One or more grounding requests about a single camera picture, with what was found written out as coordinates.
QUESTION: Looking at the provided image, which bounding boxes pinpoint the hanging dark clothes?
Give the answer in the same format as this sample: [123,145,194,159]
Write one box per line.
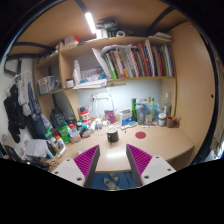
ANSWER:
[3,70,46,144]

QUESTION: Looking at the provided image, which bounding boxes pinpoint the grey plastic jug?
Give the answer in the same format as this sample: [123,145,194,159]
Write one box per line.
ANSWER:
[135,103,146,125]

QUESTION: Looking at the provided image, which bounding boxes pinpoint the blue white carton box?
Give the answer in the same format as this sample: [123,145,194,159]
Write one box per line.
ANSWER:
[120,108,133,127]

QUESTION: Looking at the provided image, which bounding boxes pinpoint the wooden shelf unit with books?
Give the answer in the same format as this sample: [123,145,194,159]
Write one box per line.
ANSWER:
[33,18,177,111]

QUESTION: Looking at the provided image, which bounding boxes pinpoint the white cable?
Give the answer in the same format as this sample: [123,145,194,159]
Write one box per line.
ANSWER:
[94,88,115,119]

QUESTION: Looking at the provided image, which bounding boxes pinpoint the white tube light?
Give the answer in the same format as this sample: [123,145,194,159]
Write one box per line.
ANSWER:
[84,11,98,35]

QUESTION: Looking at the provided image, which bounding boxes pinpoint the red white canister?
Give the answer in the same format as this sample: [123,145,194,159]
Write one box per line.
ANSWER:
[79,106,92,128]

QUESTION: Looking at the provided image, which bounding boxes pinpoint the grey slipper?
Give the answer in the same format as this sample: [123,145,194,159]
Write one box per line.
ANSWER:
[102,177,117,191]
[109,172,125,183]

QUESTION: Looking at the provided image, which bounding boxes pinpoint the white wall power strip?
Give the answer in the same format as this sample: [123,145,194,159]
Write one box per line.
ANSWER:
[91,92,110,102]

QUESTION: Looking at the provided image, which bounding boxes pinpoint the clear glass bottle white cap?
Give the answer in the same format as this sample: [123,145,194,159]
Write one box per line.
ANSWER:
[163,92,173,117]

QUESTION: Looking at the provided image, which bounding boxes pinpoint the green plastic bottle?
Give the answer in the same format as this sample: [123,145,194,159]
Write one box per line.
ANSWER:
[57,123,72,145]

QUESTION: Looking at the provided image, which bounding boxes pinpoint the white-lidded brown jar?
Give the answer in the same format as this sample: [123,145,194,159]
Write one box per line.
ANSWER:
[158,112,167,127]

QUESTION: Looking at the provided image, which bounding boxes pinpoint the black bag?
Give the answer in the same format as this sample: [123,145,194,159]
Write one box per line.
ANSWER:
[49,108,68,129]

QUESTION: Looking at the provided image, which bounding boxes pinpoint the light blue brush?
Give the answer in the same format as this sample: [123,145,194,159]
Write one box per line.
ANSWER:
[120,121,138,131]

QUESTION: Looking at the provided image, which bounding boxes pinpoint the green-capped slim bottle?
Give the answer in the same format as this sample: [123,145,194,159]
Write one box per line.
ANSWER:
[150,97,156,123]

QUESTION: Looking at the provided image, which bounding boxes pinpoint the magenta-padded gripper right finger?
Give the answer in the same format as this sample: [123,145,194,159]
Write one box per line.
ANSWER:
[125,143,177,188]

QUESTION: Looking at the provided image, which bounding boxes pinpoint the blue plastic bag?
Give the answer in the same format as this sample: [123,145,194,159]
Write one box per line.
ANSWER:
[153,101,163,118]

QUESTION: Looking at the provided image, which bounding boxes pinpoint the magenta pouch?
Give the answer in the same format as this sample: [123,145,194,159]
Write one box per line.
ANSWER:
[104,109,116,125]

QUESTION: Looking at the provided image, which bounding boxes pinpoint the brown mug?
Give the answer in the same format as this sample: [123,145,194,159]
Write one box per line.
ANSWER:
[165,115,181,129]

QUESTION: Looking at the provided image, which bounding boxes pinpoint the tall green bottle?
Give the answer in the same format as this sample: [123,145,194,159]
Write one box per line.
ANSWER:
[131,97,138,122]

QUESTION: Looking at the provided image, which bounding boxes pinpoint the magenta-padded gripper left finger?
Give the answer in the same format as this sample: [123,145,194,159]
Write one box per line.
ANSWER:
[52,144,101,188]

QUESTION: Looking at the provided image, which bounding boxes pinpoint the yellow-capped clear bottle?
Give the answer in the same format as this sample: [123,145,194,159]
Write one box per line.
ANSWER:
[146,97,153,125]

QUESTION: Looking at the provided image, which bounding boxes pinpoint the black mug white inside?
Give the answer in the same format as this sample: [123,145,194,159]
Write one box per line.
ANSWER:
[106,126,120,144]

